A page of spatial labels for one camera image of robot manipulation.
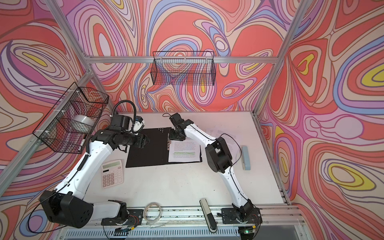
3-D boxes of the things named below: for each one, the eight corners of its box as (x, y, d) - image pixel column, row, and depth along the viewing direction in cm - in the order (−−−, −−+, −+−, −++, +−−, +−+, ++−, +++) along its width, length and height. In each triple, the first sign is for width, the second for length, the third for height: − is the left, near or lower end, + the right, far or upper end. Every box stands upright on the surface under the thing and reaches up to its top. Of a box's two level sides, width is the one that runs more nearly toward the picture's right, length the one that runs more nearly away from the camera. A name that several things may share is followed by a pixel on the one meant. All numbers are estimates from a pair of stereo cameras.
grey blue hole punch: (243, 170, 90) (245, 167, 86) (238, 150, 99) (240, 146, 95) (250, 171, 90) (252, 167, 86) (244, 150, 99) (247, 146, 95)
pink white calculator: (103, 190, 83) (101, 189, 82) (102, 166, 93) (101, 165, 91) (124, 182, 86) (123, 181, 85) (122, 160, 95) (120, 158, 94)
